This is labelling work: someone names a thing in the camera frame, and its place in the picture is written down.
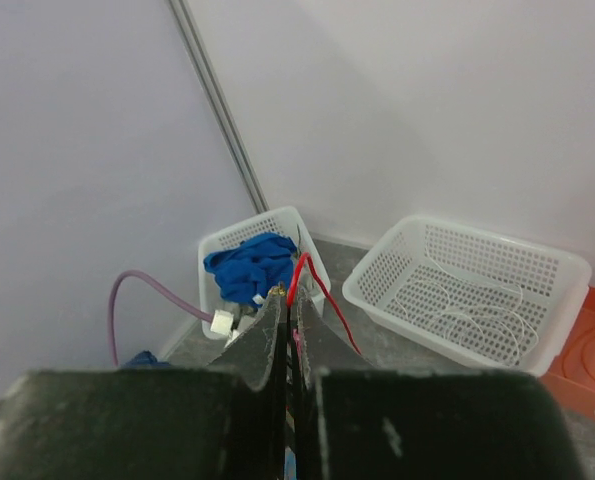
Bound white perforated basket middle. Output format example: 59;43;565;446
342;215;592;377

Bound orange plastic tray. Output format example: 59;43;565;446
541;287;595;422

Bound white perforated basket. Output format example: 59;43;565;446
198;207;331;323
342;215;592;377

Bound blue plaid cloth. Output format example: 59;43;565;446
121;350;171;369

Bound white perforated basket left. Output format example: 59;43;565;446
198;207;331;323

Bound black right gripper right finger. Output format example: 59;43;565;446
291;292;585;479

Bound aluminium frame post left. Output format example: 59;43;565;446
169;0;269;213

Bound white wires in basket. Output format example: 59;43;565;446
394;244;539;366

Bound thin red wire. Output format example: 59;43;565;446
286;252;363;356

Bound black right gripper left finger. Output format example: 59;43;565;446
0;293;287;479

